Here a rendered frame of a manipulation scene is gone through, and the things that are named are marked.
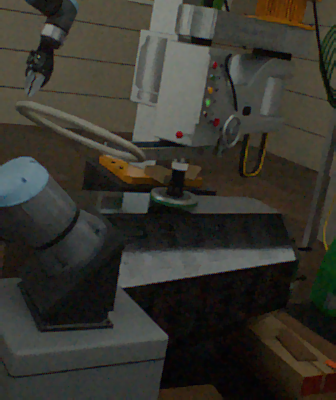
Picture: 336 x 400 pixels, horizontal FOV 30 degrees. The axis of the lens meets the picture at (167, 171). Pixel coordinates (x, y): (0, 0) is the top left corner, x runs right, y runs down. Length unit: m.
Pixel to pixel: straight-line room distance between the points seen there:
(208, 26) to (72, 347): 1.53
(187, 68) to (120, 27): 6.64
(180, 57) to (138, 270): 0.89
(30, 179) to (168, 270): 1.24
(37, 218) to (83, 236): 0.12
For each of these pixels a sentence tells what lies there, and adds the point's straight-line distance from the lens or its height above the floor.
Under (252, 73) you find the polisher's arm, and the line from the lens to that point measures 3.02.
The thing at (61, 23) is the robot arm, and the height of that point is 1.54.
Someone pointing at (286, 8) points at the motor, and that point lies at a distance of 3.23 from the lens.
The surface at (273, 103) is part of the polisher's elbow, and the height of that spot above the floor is 1.31.
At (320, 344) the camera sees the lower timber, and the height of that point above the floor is 0.09.
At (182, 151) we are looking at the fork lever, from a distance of 2.68.
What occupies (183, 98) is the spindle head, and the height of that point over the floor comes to 1.32.
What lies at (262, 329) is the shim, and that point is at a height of 0.22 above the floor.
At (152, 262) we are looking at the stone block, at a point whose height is 0.67.
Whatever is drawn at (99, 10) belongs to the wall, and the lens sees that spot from 9.11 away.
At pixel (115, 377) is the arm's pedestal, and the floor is 0.75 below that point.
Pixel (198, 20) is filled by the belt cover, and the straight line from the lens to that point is 2.62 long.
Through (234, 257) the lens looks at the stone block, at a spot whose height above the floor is 0.67.
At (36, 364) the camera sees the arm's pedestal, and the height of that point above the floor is 0.82.
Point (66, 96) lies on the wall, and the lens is 9.07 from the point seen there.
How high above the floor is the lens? 1.58
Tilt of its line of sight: 12 degrees down
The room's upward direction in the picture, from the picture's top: 10 degrees clockwise
